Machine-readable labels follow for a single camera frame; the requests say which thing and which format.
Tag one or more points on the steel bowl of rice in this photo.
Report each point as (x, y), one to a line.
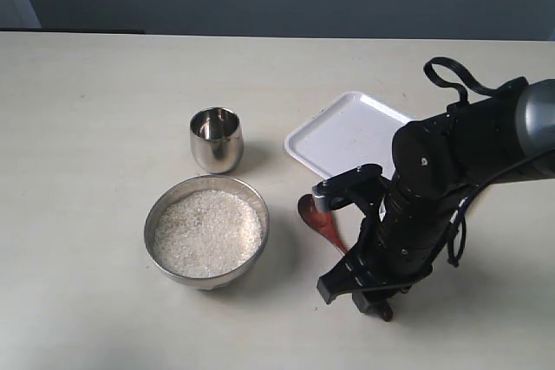
(208, 231)

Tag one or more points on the white plastic tray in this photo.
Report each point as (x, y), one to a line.
(353, 130)

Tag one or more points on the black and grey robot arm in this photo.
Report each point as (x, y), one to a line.
(442, 164)

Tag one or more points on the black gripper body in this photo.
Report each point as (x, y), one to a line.
(398, 251)

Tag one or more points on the brown wooden spoon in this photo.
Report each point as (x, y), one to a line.
(324, 225)

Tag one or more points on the small steel cup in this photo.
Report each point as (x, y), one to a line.
(216, 139)

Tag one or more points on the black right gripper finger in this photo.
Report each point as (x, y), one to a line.
(371, 302)

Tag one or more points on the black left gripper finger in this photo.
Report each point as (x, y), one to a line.
(345, 277)

